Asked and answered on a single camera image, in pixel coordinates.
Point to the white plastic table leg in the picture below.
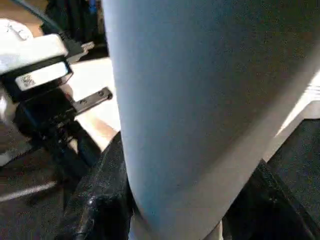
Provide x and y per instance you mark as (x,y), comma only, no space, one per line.
(210,110)

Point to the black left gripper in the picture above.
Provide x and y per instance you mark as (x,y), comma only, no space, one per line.
(50,115)

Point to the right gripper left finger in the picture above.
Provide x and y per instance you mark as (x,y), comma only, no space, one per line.
(100,205)

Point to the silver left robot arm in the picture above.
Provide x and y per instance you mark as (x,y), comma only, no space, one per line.
(15,29)

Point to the white plastic table top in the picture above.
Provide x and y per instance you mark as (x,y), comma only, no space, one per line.
(92,80)

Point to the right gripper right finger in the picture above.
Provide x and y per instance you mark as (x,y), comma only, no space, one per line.
(275,210)

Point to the black work mat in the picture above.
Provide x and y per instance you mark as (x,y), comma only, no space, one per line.
(30,200)

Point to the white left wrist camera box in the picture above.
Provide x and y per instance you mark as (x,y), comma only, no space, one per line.
(32,65)

